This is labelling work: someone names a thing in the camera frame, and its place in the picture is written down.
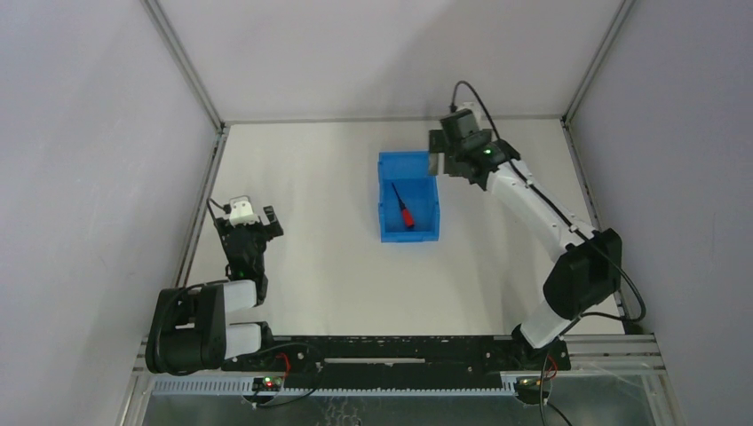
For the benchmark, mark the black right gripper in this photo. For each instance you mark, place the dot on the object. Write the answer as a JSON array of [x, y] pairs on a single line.
[[443, 153]]

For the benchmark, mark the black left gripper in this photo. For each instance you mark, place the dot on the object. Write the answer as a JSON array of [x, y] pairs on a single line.
[[247, 230]]

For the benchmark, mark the red black screwdriver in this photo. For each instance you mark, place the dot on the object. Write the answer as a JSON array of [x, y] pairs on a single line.
[[406, 216]]

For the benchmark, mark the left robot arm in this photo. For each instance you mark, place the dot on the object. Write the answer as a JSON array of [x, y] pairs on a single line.
[[190, 330]]

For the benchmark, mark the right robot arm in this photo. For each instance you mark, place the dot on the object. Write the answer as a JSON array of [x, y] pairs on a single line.
[[586, 261]]

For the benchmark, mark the blue plastic bin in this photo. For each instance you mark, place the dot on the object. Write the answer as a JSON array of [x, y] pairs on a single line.
[[408, 170]]

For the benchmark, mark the left controller board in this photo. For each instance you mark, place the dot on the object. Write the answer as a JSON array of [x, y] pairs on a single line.
[[267, 384]]

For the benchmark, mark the controller board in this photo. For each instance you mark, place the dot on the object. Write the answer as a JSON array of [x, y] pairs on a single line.
[[530, 392], [267, 384]]

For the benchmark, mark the right controller board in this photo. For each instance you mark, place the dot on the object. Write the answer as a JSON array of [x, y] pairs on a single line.
[[530, 392]]

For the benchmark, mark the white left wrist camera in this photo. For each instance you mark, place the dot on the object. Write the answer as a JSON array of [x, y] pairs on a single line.
[[242, 212]]

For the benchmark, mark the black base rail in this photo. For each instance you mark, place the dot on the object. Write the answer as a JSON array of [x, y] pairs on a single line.
[[423, 362]]

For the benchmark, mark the grey toothed cable duct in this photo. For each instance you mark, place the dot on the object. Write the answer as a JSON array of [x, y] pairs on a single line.
[[247, 386]]

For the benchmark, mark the aluminium frame profile left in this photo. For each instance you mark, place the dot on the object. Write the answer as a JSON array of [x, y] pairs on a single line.
[[177, 50]]

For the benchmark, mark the aluminium frame profile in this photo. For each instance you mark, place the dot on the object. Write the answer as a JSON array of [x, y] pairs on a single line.
[[609, 40], [177, 50]]

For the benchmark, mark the aluminium frame profile right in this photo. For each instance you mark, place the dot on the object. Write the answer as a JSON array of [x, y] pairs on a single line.
[[609, 40]]

